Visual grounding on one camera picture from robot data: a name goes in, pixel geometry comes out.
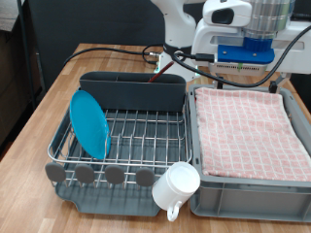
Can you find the white plastic mug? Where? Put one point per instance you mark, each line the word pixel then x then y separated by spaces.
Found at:
pixel 175 187

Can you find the dark cabinet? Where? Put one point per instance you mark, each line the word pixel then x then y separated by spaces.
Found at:
pixel 9 81

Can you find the wrist camera on blue mount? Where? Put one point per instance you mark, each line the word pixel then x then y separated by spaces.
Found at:
pixel 246 58

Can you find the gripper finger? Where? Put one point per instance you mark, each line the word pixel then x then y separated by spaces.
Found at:
pixel 219 82

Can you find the metal dish drying rack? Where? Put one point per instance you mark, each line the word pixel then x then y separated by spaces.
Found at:
pixel 123 202

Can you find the pink checkered towel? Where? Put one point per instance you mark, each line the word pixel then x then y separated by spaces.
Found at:
pixel 252 142

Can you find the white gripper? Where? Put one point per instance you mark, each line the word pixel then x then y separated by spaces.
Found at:
pixel 293 55

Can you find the grey plastic crate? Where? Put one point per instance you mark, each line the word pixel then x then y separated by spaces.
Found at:
pixel 246 200

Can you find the red-brown wooden spoon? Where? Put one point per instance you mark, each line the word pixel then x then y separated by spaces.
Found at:
pixel 160 72

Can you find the black metal pole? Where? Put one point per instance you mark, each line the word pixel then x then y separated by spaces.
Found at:
pixel 26 48

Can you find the dark grey cutlery holder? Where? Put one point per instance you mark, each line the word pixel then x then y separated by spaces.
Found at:
pixel 129 93

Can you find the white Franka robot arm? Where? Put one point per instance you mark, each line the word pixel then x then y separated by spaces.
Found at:
pixel 181 22

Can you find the blue plastic plate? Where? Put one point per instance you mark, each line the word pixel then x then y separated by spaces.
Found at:
pixel 89 124

